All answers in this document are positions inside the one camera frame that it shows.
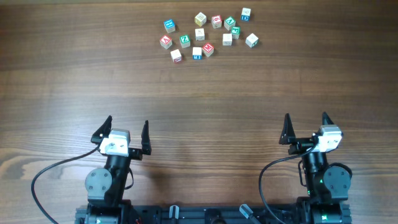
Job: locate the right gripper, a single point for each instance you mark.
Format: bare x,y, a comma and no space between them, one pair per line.
302,146

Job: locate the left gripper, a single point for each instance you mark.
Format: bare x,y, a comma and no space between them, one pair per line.
134,152

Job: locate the plain block red side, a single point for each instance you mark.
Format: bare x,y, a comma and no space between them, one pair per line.
176,56

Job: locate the plain block green side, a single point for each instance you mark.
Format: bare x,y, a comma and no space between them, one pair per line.
252,40

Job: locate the red A block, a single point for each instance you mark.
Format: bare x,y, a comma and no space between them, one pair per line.
166,41

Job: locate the green Z block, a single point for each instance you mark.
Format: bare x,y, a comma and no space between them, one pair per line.
184,41

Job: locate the green E block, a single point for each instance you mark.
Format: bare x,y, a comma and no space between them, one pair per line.
235,32

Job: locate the yellow 3 block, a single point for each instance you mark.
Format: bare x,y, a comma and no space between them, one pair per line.
227,39

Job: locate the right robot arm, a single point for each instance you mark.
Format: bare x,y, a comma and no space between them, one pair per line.
327,184

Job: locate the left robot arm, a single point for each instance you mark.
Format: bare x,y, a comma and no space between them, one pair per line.
106,185

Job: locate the plain block blue side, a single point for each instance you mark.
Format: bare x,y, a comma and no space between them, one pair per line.
197,53

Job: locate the red M block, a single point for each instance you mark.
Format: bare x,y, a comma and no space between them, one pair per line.
208,49

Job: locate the blue picture block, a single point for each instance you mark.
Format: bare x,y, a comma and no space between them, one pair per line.
169,26

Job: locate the plain centre block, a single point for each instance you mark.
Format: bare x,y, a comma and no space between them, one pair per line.
199,34

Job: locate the blue C block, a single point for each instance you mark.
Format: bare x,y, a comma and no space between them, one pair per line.
245,14

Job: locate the green V block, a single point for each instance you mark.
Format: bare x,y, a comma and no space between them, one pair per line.
229,22

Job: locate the red 9 block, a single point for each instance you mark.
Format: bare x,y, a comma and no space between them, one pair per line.
216,21

